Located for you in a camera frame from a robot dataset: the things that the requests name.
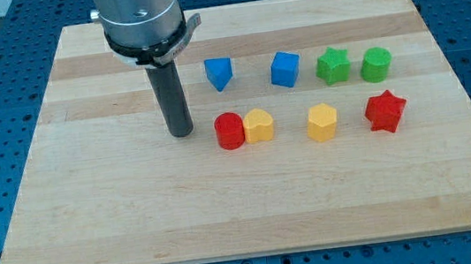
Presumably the red star block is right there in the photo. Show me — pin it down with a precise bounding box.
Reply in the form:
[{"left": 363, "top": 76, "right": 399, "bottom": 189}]
[{"left": 364, "top": 90, "right": 407, "bottom": 133}]

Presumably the blue cube block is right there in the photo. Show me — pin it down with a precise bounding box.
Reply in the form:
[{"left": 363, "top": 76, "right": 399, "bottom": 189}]
[{"left": 270, "top": 51, "right": 300, "bottom": 87}]

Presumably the green cylinder block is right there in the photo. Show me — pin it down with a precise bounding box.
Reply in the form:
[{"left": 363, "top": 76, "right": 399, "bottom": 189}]
[{"left": 361, "top": 47, "right": 392, "bottom": 83}]

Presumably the yellow hexagon block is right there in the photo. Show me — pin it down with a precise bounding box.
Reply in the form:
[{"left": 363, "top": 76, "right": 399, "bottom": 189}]
[{"left": 307, "top": 103, "right": 338, "bottom": 142}]

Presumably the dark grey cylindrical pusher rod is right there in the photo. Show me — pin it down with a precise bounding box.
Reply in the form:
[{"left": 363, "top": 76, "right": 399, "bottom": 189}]
[{"left": 146, "top": 61, "right": 194, "bottom": 138}]

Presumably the blue triangle block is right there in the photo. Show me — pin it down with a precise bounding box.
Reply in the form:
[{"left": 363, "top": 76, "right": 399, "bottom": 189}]
[{"left": 203, "top": 57, "right": 233, "bottom": 92}]

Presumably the green star block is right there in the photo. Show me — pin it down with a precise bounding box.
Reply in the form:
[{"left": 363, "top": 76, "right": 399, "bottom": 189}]
[{"left": 315, "top": 47, "right": 351, "bottom": 85}]

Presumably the yellow heart block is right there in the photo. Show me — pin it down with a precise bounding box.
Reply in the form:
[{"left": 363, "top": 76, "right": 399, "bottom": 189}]
[{"left": 242, "top": 108, "right": 275, "bottom": 144}]

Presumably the wooden board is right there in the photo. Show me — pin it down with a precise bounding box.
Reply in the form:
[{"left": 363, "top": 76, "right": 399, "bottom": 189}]
[{"left": 0, "top": 0, "right": 471, "bottom": 264}]

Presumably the red cylinder block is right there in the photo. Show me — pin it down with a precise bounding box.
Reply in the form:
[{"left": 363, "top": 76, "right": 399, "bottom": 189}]
[{"left": 214, "top": 112, "right": 245, "bottom": 150}]

